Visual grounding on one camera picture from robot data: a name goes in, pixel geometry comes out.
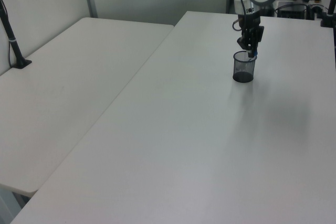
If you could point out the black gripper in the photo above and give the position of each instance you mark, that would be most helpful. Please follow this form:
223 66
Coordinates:
249 22

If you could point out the blue and white marker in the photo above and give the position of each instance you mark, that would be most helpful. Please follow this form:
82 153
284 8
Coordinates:
255 55

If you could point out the black mesh pen cup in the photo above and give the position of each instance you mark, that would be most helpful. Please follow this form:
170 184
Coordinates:
242 72

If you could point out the white side table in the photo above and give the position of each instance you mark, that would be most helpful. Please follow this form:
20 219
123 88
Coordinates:
65 90

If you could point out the black camera pole with crossbar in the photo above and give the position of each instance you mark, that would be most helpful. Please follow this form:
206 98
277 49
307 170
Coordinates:
331 6

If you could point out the black camera pole with tie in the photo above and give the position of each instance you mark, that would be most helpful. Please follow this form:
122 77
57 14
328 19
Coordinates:
15 48

